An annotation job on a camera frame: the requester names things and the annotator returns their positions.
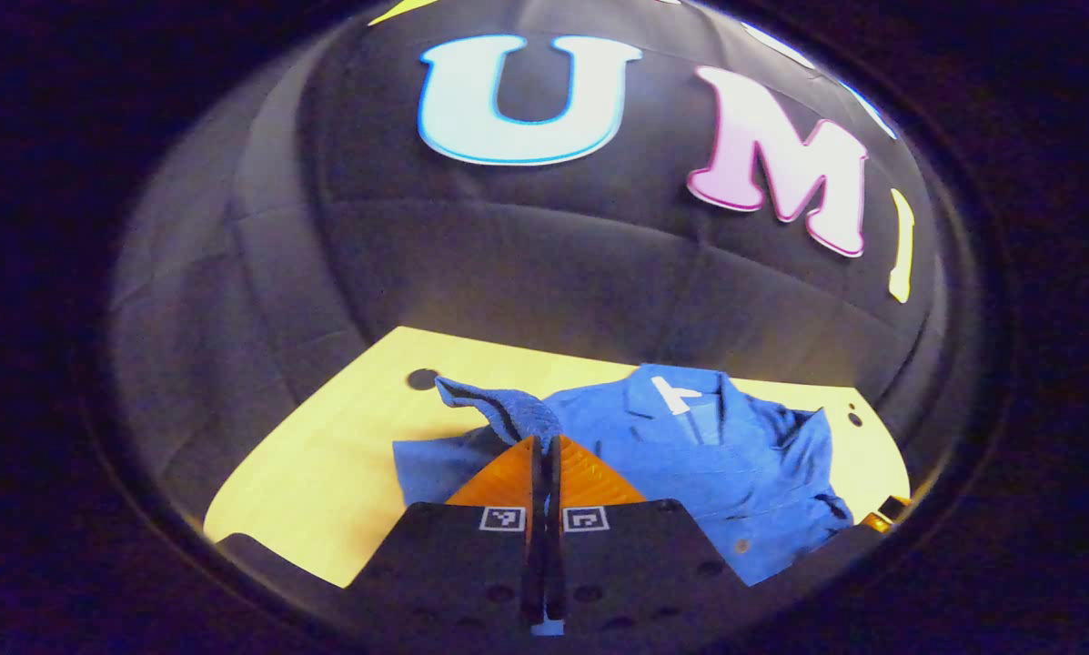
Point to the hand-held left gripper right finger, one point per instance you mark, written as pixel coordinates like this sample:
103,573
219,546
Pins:
635,564

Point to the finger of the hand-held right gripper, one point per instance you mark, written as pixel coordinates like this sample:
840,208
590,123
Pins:
888,515

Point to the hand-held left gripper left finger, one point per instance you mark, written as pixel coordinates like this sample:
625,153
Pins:
471,564

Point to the blue button shirt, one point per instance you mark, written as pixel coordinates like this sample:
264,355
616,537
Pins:
717,473

